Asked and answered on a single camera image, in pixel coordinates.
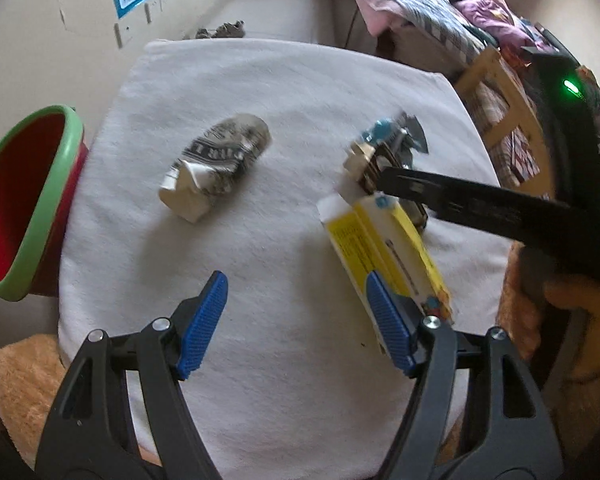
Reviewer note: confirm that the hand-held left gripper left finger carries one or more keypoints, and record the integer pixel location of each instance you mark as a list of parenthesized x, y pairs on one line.
[(205, 325)]

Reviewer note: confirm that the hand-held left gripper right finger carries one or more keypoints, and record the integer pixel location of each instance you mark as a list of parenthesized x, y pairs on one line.
[(387, 320)]

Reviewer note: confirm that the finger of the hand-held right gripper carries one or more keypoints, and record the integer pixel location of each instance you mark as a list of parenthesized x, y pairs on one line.
[(470, 202)]

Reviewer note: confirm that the yellow and white box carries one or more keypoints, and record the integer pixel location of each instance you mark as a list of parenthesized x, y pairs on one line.
[(380, 240)]

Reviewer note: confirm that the blue and silver wrapper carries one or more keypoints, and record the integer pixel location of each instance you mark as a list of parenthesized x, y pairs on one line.
[(380, 132)]

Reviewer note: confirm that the red bin with green rim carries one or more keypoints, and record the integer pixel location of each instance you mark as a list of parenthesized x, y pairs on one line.
[(15, 200)]

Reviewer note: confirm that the person's right forearm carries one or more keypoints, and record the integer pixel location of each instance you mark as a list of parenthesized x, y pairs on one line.
[(580, 320)]

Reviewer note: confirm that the checkered blanket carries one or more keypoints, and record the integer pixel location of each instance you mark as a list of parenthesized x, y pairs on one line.
[(525, 147)]

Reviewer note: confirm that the crumpled newspaper-print carton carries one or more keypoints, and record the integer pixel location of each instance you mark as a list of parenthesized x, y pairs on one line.
[(220, 155)]

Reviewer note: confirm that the purple cloth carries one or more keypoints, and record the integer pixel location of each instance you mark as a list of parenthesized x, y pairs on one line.
[(490, 17)]

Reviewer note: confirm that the orange fuzzy cloth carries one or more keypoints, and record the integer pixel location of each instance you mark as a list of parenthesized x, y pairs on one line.
[(20, 375)]

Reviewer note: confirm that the white towel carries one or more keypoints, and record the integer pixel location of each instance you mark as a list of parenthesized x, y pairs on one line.
[(280, 110)]

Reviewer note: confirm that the grey patterned slipper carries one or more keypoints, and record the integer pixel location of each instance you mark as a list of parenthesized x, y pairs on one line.
[(204, 33), (230, 29)]

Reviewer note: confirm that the wooden chair frame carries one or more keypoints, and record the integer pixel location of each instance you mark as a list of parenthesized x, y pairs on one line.
[(485, 72)]

